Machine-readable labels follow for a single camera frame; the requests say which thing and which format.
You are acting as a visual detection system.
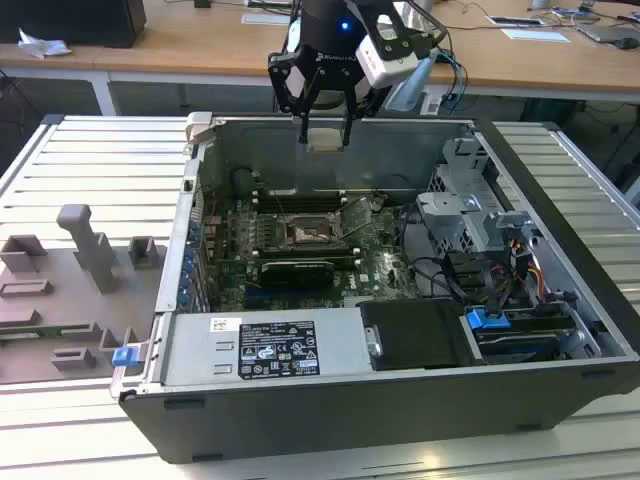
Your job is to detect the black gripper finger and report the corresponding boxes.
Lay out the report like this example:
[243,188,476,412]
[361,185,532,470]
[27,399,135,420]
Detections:
[340,71,384,148]
[267,44,322,145]

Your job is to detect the silver CPU chip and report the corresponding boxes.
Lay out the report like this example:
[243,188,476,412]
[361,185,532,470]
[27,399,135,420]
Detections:
[306,128,347,152]

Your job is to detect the metal socket cover frame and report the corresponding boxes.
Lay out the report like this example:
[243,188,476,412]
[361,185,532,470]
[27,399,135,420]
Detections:
[338,197,375,240]

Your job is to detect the black RAM slot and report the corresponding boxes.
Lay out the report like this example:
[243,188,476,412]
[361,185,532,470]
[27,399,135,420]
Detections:
[257,256,363,264]
[254,196,349,203]
[256,247,362,255]
[256,252,362,259]
[255,200,350,208]
[254,191,349,199]
[255,205,350,212]
[255,243,361,250]

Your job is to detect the CPU socket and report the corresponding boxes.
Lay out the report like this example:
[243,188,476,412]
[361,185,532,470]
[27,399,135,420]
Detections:
[283,213,348,251]

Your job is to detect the black round component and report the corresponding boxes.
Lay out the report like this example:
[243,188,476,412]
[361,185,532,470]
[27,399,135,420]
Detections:
[231,166,257,199]

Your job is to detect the silver metal drive cage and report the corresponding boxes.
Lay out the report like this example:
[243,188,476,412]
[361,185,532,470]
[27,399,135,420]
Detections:
[414,135,551,266]

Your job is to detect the green motherboard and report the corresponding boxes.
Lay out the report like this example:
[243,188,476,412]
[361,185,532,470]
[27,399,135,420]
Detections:
[199,192,426,312]

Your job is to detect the wooden desk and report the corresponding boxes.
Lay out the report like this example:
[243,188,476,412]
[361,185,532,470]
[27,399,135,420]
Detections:
[0,0,640,119]

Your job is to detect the flat tablet device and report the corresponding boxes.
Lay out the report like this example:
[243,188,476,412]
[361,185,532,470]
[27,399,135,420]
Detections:
[486,14,549,28]

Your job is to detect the black plastic shroud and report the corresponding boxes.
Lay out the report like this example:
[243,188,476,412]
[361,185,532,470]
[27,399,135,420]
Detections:
[359,299,474,372]

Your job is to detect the hard disk in blue carrier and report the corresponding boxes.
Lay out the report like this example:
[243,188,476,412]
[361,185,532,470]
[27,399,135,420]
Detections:
[463,305,576,365]

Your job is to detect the silver power supply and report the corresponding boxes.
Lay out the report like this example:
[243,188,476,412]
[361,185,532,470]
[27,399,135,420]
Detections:
[162,308,374,386]

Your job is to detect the black box on desk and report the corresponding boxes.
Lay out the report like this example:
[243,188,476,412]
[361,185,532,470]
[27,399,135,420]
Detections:
[0,0,148,49]

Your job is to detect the crumpled white paper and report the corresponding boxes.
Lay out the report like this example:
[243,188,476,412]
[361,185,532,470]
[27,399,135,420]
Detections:
[18,27,72,61]

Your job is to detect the gray laptop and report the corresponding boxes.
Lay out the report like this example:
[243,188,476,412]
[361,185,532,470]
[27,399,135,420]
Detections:
[576,23,640,49]

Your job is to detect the black open PC case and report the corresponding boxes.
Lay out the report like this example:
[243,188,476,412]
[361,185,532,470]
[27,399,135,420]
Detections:
[110,112,640,464]

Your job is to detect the brown parts rack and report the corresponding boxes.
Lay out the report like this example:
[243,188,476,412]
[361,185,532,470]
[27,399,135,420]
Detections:
[0,202,169,386]

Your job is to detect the green RAM stick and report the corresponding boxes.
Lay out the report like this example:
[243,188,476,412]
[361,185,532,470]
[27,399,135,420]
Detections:
[0,325,69,339]

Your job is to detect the gray desk cable grommet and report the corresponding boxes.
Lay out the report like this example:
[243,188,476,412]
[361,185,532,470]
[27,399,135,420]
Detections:
[240,12,292,26]

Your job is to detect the black camera bracket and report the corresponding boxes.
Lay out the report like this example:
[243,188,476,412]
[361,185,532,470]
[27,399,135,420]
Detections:
[349,0,419,62]

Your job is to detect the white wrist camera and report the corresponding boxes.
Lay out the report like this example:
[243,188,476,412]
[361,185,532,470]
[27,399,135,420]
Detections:
[355,31,422,89]

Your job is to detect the gray plastic case handle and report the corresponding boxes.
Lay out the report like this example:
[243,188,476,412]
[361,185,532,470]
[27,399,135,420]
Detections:
[185,111,217,147]

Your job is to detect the blue cable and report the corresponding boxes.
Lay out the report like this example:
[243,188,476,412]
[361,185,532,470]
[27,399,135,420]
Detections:
[439,48,470,117]

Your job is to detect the black round cable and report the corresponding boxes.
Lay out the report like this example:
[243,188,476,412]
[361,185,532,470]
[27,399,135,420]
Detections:
[399,204,469,306]

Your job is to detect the black flat data wire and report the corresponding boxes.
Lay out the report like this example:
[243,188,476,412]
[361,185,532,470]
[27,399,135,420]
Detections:
[479,259,502,321]

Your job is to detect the yellow red power wires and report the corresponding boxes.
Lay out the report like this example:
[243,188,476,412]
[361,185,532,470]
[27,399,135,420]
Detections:
[507,238,549,304]

